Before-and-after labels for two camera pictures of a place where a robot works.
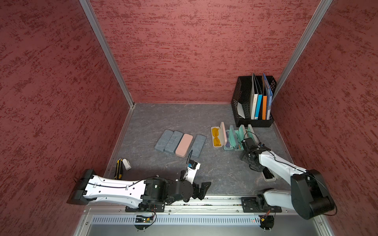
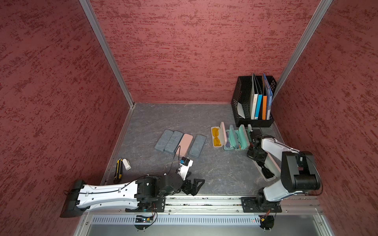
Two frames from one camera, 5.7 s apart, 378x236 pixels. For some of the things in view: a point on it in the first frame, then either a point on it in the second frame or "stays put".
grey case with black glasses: x=173 y=142 stays put
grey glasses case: x=163 y=140 stays put
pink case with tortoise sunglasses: x=183 y=146 stays put
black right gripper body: x=253 y=163 -> x=256 y=153
